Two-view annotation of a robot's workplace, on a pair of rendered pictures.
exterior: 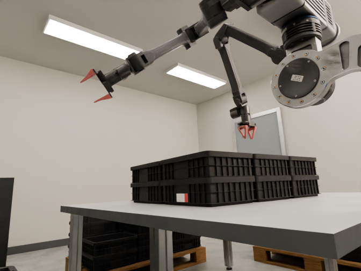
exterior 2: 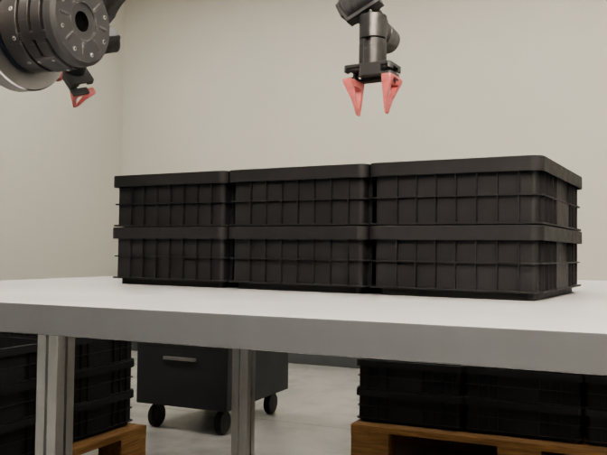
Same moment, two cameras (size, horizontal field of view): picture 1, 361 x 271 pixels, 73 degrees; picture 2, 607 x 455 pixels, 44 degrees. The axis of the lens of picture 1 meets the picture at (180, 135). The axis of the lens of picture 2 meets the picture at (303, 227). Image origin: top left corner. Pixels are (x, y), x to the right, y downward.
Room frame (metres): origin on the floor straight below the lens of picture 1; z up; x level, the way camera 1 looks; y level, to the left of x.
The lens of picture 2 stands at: (0.69, -1.73, 0.77)
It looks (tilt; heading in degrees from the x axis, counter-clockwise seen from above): 2 degrees up; 64
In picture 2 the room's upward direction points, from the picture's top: 1 degrees clockwise
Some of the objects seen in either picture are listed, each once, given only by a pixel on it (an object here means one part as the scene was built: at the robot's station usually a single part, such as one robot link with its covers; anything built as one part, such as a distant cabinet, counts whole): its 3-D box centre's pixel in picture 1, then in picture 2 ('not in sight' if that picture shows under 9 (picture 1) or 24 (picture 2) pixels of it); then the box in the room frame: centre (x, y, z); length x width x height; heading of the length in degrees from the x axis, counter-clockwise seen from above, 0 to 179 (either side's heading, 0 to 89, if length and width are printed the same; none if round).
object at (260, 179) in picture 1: (245, 189); (339, 258); (1.43, -0.36, 0.76); 0.40 x 0.30 x 0.12; 35
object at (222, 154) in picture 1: (203, 159); (221, 187); (1.26, -0.11, 0.92); 0.40 x 0.30 x 0.02; 35
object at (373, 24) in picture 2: (244, 111); (374, 29); (1.48, -0.41, 1.24); 0.07 x 0.06 x 0.07; 40
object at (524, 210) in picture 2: (275, 170); (482, 204); (1.61, -0.61, 0.87); 0.40 x 0.30 x 0.11; 35
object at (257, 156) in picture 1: (243, 161); (340, 182); (1.43, -0.36, 0.92); 0.40 x 0.30 x 0.02; 35
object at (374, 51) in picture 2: (246, 120); (372, 57); (1.48, -0.41, 1.17); 0.10 x 0.07 x 0.07; 125
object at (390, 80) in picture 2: (249, 131); (380, 90); (1.49, -0.43, 1.10); 0.07 x 0.07 x 0.09; 35
